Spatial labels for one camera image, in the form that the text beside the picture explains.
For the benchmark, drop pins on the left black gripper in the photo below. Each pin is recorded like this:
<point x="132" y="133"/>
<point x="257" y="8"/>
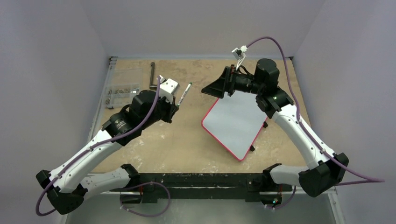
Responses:
<point x="171" y="108"/>

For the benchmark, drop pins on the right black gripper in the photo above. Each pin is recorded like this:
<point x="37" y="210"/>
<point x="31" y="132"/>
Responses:
<point x="231" y="81"/>

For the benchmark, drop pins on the white green whiteboard marker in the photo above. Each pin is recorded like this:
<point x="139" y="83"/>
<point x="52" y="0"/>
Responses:
<point x="184" y="94"/>

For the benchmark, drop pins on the pink framed whiteboard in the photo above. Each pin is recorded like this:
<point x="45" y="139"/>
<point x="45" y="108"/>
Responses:
<point x="235" y="122"/>

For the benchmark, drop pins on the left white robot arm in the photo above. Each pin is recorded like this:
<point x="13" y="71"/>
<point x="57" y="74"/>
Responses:
<point x="69" y="185"/>

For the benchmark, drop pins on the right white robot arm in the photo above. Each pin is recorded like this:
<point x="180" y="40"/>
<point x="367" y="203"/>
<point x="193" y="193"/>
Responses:
<point x="324" y="168"/>

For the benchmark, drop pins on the clear plastic screw box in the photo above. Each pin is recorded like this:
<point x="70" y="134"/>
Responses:
<point x="124" y="85"/>

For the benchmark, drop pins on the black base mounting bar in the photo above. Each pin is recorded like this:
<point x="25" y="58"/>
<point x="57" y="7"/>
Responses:
<point x="249" y="187"/>

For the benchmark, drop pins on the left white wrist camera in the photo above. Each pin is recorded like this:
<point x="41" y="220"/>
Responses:
<point x="168" y="89"/>

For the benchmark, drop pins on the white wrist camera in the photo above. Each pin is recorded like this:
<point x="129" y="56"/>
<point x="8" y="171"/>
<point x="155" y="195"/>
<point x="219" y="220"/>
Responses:
<point x="168" y="89"/>
<point x="239" y="54"/>

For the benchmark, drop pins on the dark metal bracket tool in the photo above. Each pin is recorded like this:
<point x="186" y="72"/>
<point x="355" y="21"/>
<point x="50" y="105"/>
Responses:
<point x="152" y="86"/>

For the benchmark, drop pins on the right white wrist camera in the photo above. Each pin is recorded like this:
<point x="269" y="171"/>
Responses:
<point x="239" y="54"/>

